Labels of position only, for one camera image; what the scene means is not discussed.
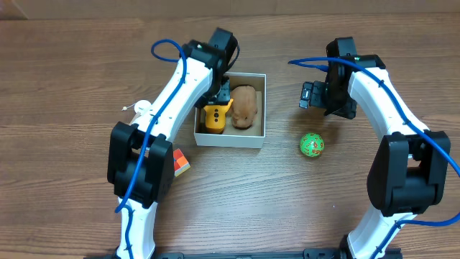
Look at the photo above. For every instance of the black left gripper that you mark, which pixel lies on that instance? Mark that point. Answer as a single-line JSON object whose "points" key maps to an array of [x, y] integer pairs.
{"points": [[223, 94]]}

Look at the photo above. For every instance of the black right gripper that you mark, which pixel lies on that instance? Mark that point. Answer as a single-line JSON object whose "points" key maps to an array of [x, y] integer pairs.
{"points": [[317, 96]]}

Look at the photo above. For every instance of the yellow plastic toy figure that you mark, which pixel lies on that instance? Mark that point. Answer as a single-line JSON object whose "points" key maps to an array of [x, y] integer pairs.
{"points": [[216, 117]]}

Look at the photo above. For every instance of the brown plush animal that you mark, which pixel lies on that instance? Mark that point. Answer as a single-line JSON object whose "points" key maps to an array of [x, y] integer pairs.
{"points": [[244, 106]]}

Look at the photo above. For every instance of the multicoloured cube puzzle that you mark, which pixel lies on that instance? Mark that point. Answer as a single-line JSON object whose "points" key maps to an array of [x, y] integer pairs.
{"points": [[181, 164]]}

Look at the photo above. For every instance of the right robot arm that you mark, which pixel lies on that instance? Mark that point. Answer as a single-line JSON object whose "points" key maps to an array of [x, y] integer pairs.
{"points": [[409, 169]]}

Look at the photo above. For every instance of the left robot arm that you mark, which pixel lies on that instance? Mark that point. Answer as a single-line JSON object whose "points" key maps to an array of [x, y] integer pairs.
{"points": [[140, 165]]}

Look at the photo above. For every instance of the green numbered ball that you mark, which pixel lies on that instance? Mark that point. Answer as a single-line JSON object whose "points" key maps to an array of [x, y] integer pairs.
{"points": [[311, 145]]}

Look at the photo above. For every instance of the white cardboard box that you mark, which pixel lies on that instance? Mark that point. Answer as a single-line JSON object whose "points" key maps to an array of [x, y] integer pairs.
{"points": [[253, 137]]}

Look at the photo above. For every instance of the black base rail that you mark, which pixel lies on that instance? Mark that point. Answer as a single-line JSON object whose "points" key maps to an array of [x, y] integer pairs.
{"points": [[313, 253]]}

